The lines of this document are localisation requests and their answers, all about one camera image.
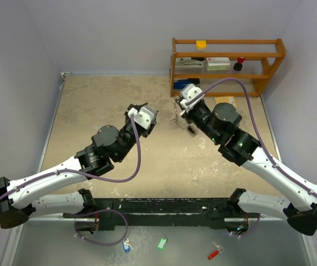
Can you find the aluminium table frame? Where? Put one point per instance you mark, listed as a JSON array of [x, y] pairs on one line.
[[174, 164]]

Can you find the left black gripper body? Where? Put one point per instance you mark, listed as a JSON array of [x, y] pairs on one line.
[[146, 133]]

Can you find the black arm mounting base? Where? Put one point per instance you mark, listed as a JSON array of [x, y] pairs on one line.
[[214, 213]]

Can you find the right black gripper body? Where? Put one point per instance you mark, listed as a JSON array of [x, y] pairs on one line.
[[198, 116]]

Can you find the brown envelope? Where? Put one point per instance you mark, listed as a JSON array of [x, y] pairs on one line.
[[226, 99]]

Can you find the grey stapler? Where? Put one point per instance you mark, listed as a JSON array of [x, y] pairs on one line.
[[190, 62]]

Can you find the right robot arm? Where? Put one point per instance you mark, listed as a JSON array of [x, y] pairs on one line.
[[298, 201]]

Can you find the red and black stamp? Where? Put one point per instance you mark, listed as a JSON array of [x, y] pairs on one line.
[[239, 64]]

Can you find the blue stapler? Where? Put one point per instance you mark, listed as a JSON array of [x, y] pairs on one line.
[[182, 83]]

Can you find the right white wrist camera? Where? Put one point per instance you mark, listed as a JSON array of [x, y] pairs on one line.
[[189, 96]]

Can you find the wooden shelf rack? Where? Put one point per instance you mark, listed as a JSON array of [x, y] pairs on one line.
[[253, 61]]

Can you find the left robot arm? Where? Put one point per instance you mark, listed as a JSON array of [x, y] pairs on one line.
[[31, 196]]

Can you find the white and red box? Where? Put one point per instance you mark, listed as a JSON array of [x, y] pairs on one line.
[[217, 63]]

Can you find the green key tag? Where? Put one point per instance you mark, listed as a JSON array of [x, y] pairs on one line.
[[162, 243]]

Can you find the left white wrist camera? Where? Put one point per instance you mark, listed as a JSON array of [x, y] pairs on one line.
[[143, 116]]

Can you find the key with red tag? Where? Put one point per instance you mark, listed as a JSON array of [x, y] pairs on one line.
[[218, 250]]

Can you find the yellow box on shelf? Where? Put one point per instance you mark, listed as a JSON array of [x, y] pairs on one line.
[[201, 44]]

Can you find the large metal keyring with clips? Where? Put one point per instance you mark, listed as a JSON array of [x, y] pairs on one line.
[[177, 119]]

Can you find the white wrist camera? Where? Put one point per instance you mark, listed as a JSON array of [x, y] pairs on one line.
[[189, 96], [143, 116]]

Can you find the key with blue tag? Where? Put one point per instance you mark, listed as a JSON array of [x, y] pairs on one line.
[[126, 244]]

